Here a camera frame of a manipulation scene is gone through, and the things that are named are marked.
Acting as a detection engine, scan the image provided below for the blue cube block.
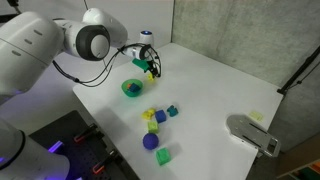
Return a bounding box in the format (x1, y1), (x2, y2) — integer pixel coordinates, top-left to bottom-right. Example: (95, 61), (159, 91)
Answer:
(155, 110), (166, 123)

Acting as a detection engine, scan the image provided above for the black vertical pole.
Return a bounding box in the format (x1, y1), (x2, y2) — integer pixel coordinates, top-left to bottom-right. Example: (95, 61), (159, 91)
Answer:
(277, 45), (320, 95)

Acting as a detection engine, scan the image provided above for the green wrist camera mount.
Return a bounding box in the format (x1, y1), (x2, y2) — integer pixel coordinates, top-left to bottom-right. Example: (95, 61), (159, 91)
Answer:
(132, 59), (150, 72)

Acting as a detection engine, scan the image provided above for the black perforated base board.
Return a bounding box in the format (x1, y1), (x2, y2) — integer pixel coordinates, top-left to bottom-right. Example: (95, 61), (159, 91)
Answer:
(29, 110), (139, 180)

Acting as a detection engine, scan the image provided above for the yellow spiky jack toy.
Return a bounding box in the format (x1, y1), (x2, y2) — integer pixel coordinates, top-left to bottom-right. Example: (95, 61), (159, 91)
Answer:
(147, 73), (155, 82)

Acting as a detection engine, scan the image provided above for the yellow sticky note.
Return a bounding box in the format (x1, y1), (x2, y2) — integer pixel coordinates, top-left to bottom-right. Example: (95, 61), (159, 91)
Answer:
(249, 111), (263, 121)

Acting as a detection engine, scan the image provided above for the orange black clamp lower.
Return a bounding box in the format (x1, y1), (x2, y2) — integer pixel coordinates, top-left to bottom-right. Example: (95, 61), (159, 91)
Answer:
(92, 150), (117, 174)

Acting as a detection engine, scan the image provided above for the teal cross-shaped block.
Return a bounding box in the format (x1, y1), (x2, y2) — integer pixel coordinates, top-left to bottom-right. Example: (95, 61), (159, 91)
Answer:
(167, 105), (178, 117)

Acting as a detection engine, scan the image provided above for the dark blue block in bowl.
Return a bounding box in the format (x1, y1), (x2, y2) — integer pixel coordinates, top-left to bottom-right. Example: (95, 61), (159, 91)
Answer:
(128, 83), (141, 92)

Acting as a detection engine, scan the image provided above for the lime green cube block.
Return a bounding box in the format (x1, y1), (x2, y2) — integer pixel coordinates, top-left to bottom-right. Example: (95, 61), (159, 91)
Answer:
(147, 121), (159, 134)

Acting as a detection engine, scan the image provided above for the grey metal mounting plate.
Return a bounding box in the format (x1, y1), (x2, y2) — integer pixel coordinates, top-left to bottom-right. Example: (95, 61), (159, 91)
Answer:
(226, 114), (281, 157)

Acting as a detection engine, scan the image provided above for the orange black clamp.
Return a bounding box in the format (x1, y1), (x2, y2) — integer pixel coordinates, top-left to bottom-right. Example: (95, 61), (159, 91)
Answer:
(92, 150), (117, 174)
(73, 124), (97, 143)

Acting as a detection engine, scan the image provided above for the purple textured ball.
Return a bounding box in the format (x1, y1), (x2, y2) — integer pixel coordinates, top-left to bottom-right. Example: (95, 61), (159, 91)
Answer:
(143, 133), (159, 150)

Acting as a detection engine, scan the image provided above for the yellow duck-shaped toy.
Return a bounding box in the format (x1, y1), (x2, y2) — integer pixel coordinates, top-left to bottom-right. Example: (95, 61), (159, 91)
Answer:
(141, 108), (156, 120)

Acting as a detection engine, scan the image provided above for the green plastic bowl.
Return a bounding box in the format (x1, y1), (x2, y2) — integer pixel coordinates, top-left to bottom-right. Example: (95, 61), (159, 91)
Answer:
(121, 79), (143, 97)

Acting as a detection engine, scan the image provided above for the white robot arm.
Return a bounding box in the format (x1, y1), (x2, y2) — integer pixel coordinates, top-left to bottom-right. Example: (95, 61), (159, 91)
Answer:
(0, 8), (161, 180)

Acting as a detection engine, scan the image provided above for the orange black clamp upper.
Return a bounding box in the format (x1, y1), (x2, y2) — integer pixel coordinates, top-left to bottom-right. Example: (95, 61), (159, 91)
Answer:
(73, 124), (97, 143)

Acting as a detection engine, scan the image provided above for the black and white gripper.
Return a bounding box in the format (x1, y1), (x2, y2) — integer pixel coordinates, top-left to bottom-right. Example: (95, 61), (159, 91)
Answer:
(132, 44), (160, 77)

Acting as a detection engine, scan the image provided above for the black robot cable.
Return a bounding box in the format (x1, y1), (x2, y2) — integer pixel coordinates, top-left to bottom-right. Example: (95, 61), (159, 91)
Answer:
(51, 42), (162, 88)

